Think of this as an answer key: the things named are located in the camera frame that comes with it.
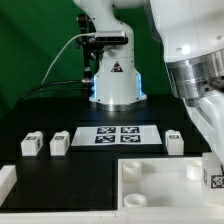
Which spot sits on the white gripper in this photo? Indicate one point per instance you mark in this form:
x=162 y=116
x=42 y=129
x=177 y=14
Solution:
x=207 y=114

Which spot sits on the white square tabletop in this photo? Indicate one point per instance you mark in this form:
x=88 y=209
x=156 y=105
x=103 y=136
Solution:
x=161 y=182

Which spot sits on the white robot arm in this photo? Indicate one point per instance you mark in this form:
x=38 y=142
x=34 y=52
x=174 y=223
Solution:
x=192 y=34

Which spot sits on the white sheet with tags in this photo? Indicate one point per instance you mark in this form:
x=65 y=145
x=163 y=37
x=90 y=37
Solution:
x=112 y=135

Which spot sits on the white front obstacle rail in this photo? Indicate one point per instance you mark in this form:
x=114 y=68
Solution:
x=206 y=215

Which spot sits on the white obstacle rail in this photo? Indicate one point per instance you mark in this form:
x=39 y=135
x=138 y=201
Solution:
x=206 y=215
x=8 y=178

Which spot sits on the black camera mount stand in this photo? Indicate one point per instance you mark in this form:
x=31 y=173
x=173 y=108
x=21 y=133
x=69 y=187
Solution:
x=86 y=26

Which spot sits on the white left obstacle rail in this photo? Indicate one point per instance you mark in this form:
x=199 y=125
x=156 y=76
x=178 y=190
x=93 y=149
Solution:
x=8 y=178

